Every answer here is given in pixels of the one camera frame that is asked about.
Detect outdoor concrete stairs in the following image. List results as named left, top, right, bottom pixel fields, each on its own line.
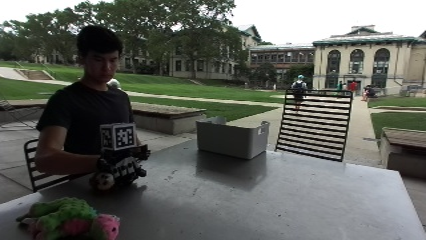
left=14, top=67, right=56, bottom=81

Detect soccer ball soft toy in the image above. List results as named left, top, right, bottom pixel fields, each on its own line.
left=88, top=171, right=117, bottom=193

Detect concrete bench with wooden top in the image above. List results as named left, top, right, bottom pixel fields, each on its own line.
left=129, top=101, right=208, bottom=136
left=378, top=126, right=426, bottom=180

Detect green and pink soft toy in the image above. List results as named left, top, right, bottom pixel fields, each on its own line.
left=16, top=196, right=121, bottom=240

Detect brick building with grey roof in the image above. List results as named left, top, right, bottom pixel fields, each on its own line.
left=246, top=42, right=317, bottom=84

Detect the person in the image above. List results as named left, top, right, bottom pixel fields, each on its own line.
left=33, top=25, right=143, bottom=176

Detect black slatted metal chair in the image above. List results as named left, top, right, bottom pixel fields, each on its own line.
left=274, top=87, right=356, bottom=163

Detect grey plastic bin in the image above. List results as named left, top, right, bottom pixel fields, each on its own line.
left=195, top=116, right=272, bottom=161

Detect white marker cube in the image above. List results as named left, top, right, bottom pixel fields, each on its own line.
left=99, top=122, right=139, bottom=152

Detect white round object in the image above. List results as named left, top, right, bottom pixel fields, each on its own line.
left=105, top=78, right=123, bottom=91

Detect beige building with arched windows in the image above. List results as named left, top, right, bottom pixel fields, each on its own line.
left=312, top=24, right=426, bottom=97

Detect large green tree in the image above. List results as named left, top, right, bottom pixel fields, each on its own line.
left=71, top=0, right=250, bottom=79

